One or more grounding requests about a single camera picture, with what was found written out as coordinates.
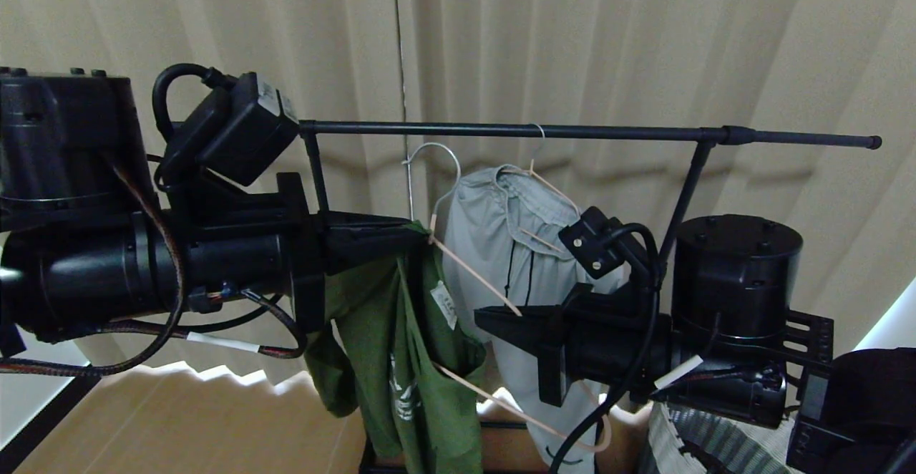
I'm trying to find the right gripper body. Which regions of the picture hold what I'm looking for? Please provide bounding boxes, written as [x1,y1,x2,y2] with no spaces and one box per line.
[537,284,673,407]

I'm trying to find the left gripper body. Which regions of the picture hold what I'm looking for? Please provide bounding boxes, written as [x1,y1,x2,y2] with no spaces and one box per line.
[14,173,330,332]

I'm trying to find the pink clothes hanger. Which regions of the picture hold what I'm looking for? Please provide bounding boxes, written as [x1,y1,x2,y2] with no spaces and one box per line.
[497,125,582,253]
[401,142,614,455]

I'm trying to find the green garment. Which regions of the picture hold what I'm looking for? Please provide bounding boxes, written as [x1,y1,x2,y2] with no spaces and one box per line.
[304,220,489,474]

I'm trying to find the pale grey shorts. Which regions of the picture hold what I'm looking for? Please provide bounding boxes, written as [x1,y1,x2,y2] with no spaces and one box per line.
[442,165,630,474]

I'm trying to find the white laundry basket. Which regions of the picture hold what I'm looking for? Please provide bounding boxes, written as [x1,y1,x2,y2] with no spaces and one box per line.
[637,402,802,474]

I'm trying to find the black clothes rack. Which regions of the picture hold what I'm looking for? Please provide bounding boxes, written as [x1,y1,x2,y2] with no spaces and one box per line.
[299,120,882,474]

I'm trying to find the beige curtain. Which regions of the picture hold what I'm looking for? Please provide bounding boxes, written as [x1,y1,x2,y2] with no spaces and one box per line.
[0,0,916,403]

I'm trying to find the black cable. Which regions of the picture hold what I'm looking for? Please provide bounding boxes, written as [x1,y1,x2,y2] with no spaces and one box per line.
[547,223,663,474]
[152,64,237,142]

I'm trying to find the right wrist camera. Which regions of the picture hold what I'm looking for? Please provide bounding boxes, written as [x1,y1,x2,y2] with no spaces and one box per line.
[558,207,648,281]

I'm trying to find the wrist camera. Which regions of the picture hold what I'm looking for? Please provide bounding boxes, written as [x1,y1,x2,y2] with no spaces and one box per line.
[558,207,648,281]
[161,72,301,188]

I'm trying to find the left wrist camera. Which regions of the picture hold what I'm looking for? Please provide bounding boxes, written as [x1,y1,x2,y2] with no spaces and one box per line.
[161,72,301,188]

